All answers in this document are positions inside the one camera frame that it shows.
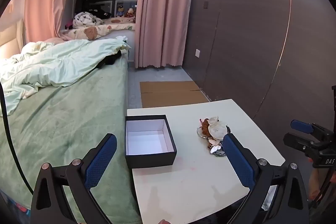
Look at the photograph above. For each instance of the bear printed blanket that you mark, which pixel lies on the bear printed blanket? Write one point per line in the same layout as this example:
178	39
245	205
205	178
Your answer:
105	28

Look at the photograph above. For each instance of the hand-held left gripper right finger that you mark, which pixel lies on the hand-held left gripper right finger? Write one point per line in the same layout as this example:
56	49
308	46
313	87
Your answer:
239	158

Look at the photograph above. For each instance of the beige headboard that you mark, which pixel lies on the beige headboard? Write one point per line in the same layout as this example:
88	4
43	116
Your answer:
11	35

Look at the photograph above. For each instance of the black plush toy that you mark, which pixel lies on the black plush toy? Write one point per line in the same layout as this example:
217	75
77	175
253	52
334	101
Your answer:
101	13

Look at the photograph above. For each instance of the person's right hand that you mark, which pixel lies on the person's right hand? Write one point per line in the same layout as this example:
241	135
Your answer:
316	182

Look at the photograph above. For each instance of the brown cardboard sheet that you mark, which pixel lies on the brown cardboard sheet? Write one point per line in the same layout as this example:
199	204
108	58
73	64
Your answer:
168	94

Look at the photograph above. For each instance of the black jewelry box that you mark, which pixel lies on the black jewelry box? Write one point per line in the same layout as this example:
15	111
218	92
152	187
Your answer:
149	159

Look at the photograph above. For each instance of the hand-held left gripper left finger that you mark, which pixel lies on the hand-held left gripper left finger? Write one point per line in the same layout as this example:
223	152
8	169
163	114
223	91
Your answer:
101	161

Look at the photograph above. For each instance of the light green quilt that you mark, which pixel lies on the light green quilt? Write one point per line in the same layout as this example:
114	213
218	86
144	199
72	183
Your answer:
57	61

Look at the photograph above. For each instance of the thin silver bangle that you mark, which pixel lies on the thin silver bangle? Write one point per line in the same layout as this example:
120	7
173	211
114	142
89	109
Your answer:
198	132

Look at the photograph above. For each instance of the bed with green sheet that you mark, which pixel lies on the bed with green sheet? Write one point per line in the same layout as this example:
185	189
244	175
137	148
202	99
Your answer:
65	134

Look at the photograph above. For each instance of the black spotted white plush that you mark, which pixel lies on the black spotted white plush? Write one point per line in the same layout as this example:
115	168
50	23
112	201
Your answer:
84	19

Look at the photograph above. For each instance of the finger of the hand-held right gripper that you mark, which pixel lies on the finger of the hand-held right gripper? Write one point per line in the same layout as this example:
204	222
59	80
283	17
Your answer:
302	126
295	140

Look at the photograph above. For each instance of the blue bear plush toy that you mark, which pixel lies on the blue bear plush toy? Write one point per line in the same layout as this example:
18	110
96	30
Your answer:
120	11

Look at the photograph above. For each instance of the white wall socket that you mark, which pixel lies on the white wall socket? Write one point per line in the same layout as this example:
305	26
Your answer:
197	53

